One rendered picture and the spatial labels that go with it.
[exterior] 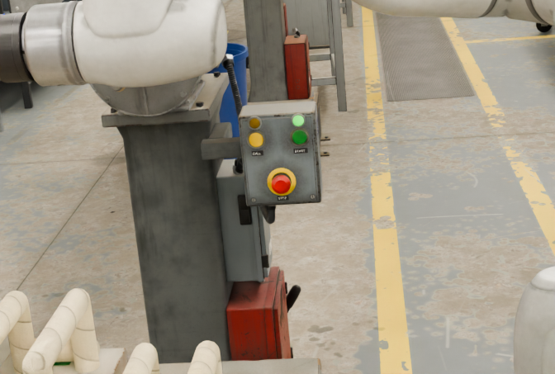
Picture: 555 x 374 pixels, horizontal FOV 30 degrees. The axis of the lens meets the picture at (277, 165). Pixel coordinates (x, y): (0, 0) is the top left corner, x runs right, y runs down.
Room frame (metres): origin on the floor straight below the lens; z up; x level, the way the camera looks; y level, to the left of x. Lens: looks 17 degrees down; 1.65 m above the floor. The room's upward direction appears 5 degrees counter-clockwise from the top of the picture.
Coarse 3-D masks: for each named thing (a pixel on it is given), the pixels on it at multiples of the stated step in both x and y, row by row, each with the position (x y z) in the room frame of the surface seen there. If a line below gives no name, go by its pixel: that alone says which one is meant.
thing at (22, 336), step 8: (24, 312) 1.21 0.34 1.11; (24, 320) 1.21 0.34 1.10; (16, 328) 1.21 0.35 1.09; (24, 328) 1.21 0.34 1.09; (32, 328) 1.23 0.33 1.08; (8, 336) 1.22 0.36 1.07; (16, 336) 1.21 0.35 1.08; (24, 336) 1.21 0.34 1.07; (32, 336) 1.22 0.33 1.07; (16, 344) 1.21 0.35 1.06; (24, 344) 1.21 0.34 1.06; (32, 344) 1.22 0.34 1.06; (16, 352) 1.21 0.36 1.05; (24, 352) 1.21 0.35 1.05; (16, 360) 1.21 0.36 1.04; (16, 368) 1.21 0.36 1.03
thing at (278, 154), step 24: (240, 120) 2.07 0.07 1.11; (264, 120) 2.06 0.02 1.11; (288, 120) 2.06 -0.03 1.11; (312, 120) 2.06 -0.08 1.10; (240, 144) 2.07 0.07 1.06; (264, 144) 2.06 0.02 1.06; (288, 144) 2.06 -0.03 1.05; (312, 144) 2.05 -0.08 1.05; (240, 168) 2.28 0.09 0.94; (264, 168) 2.06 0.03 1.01; (288, 168) 2.06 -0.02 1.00; (312, 168) 2.05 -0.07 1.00; (264, 192) 2.06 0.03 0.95; (288, 192) 2.06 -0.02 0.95; (312, 192) 2.05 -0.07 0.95; (264, 216) 2.13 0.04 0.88
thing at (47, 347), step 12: (72, 300) 1.18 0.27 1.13; (84, 300) 1.20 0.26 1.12; (60, 312) 1.15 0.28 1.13; (72, 312) 1.16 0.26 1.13; (84, 312) 1.19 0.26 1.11; (48, 324) 1.12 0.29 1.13; (60, 324) 1.12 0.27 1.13; (72, 324) 1.14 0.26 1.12; (48, 336) 1.09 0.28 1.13; (60, 336) 1.10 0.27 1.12; (36, 348) 1.06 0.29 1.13; (48, 348) 1.06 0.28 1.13; (60, 348) 1.09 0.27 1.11; (24, 360) 1.04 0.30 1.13; (36, 360) 1.04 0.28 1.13; (48, 360) 1.05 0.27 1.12
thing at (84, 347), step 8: (88, 312) 1.21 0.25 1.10; (80, 320) 1.20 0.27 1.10; (88, 320) 1.21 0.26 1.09; (80, 328) 1.20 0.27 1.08; (88, 328) 1.20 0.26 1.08; (72, 336) 1.20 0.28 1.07; (80, 336) 1.20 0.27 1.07; (88, 336) 1.20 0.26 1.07; (72, 344) 1.21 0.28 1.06; (80, 344) 1.20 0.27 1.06; (88, 344) 1.20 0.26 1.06; (96, 344) 1.21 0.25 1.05; (80, 352) 1.20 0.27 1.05; (88, 352) 1.20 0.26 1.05; (96, 352) 1.21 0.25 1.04; (80, 360) 1.20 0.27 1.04; (88, 360) 1.20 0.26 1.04; (96, 360) 1.21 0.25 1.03; (80, 368) 1.20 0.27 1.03; (88, 368) 1.20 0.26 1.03; (96, 368) 1.21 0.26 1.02
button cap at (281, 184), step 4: (276, 176) 2.04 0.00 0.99; (280, 176) 2.04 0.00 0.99; (284, 176) 2.04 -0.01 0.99; (276, 180) 2.03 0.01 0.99; (280, 180) 2.03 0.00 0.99; (284, 180) 2.03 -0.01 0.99; (288, 180) 2.04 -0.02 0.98; (272, 184) 2.04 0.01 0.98; (276, 184) 2.03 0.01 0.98; (280, 184) 2.03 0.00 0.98; (284, 184) 2.03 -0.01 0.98; (288, 184) 2.03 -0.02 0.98; (276, 188) 2.03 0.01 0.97; (280, 188) 2.03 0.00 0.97; (284, 188) 2.03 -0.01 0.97; (288, 188) 2.03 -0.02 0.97; (280, 192) 2.03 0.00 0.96; (284, 192) 2.04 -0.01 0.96
